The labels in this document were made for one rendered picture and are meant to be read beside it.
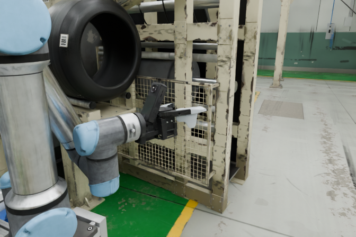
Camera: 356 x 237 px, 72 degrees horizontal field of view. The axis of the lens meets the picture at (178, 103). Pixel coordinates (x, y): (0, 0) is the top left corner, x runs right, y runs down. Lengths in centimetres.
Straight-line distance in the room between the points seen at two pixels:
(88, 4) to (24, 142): 100
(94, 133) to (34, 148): 12
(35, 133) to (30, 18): 21
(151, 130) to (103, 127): 15
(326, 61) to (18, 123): 1022
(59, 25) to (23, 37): 89
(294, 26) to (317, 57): 140
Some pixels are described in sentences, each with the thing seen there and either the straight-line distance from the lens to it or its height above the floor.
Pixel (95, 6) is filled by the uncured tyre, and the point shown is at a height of 142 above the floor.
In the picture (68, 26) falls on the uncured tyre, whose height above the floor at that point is 132.
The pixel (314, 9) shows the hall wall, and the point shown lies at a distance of 1045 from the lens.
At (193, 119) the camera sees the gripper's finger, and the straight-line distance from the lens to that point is 71.
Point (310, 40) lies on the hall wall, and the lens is 1034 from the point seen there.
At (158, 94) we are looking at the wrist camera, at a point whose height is 112.
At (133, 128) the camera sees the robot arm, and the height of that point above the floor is 105.
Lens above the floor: 128
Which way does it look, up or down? 15 degrees down
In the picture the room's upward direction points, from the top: straight up
